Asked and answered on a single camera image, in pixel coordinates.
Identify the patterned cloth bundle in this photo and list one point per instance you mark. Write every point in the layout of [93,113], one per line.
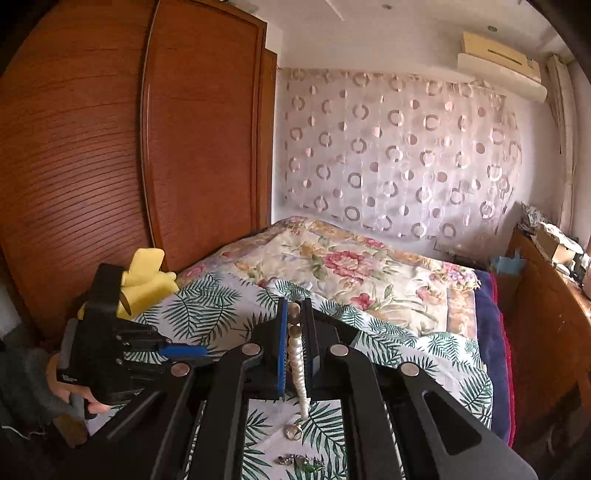
[533,214]

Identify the yellow plush toy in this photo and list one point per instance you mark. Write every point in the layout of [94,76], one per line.
[143,281]

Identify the floral quilt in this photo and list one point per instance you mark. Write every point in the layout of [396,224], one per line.
[346,267]

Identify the pale window curtain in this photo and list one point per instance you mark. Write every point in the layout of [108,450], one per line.
[563,129]

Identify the red blanket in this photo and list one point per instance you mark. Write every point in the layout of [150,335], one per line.
[507,369]

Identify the wooden side cabinet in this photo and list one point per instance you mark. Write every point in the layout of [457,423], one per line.
[545,332]

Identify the person's left forearm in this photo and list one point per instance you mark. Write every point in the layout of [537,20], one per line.
[27,387]

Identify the circle pattern wall curtain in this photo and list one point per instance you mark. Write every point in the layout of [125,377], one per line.
[392,152]

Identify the dark blue blanket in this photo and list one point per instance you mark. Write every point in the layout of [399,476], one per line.
[487,346]

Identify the wooden wardrobe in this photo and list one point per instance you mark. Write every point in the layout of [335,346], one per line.
[92,161]

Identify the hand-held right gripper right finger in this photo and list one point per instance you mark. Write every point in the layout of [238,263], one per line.
[315,374]

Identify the cardboard box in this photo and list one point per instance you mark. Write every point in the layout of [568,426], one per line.
[556,247]

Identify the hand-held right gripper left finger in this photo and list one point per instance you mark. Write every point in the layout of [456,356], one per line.
[282,346]

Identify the beige air conditioner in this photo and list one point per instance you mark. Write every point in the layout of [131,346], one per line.
[498,64]

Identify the leaf print bed sheet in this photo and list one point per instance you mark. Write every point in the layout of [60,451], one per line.
[207,304]

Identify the person's left hand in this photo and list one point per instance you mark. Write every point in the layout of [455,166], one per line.
[94,407]

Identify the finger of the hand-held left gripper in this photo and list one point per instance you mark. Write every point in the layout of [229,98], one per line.
[184,351]

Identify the blue paper bag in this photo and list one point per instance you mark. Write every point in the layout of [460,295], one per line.
[505,265]

